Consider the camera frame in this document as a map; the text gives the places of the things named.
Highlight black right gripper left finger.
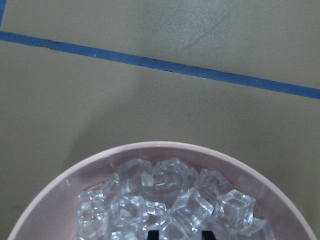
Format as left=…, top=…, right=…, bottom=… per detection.
left=147, top=230, right=159, bottom=240

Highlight pink bowl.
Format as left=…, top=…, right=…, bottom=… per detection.
left=9, top=141, right=316, bottom=240

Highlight pile of clear ice cubes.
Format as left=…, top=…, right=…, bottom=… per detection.
left=75, top=157, right=275, bottom=240

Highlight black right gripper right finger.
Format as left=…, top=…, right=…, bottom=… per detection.
left=201, top=230, right=216, bottom=240

